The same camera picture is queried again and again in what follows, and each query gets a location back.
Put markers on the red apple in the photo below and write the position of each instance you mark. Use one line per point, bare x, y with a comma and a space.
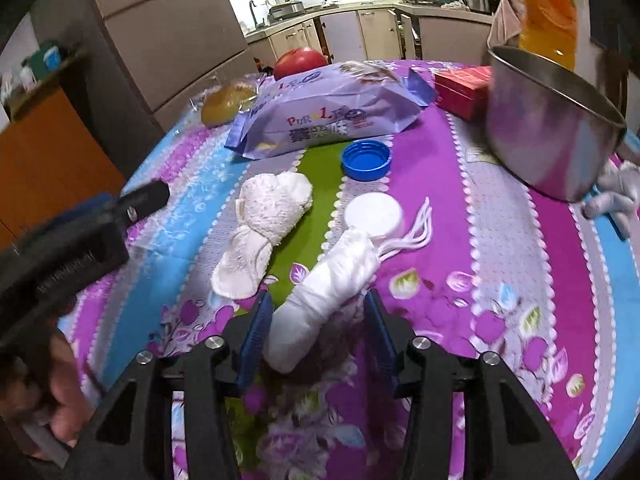
300, 62

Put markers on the blue cup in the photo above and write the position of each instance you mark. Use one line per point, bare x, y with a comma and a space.
51, 59

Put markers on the wrapped bread bun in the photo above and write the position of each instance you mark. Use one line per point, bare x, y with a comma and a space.
225, 105

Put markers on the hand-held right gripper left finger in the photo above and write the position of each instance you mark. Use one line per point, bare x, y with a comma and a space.
255, 340

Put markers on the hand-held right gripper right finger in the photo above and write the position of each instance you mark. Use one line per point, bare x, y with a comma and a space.
382, 340

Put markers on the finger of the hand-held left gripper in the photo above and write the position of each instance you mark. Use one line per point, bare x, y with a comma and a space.
82, 210
145, 200

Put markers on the wooden chair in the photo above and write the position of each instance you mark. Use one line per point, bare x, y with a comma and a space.
615, 80

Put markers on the grey glove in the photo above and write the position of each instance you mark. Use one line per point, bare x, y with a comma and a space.
612, 195

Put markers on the floral purple tablecloth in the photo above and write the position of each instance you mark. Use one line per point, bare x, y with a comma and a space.
475, 270

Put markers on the grey refrigerator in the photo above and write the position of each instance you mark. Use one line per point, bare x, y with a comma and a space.
170, 35

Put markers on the orange juice bottle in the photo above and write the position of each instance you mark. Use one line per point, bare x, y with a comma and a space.
547, 10

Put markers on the person's left hand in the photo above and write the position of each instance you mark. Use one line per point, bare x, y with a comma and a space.
60, 390

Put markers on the red box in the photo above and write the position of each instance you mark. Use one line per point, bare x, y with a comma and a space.
460, 92

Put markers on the metal pot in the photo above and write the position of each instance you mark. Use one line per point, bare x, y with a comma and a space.
540, 130

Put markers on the kitchen counter cabinets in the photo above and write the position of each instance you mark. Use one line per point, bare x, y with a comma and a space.
370, 32

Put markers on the blue bottle cap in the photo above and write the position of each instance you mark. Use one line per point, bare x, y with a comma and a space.
367, 162

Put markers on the pink hanging cloth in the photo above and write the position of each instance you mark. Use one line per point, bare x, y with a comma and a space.
502, 22

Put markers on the white crumpled cloth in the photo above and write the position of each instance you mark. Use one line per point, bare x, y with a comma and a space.
270, 220

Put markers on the white round lid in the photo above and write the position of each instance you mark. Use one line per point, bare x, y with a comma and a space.
372, 215

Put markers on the purple snack bag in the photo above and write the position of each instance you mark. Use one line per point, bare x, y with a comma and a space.
325, 110

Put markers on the white face mask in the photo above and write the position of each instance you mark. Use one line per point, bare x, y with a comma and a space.
320, 290

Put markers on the electric griddle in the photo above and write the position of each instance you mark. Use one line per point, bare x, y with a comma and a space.
286, 11

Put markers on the orange wooden cabinet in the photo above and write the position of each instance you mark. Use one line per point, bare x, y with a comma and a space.
45, 160

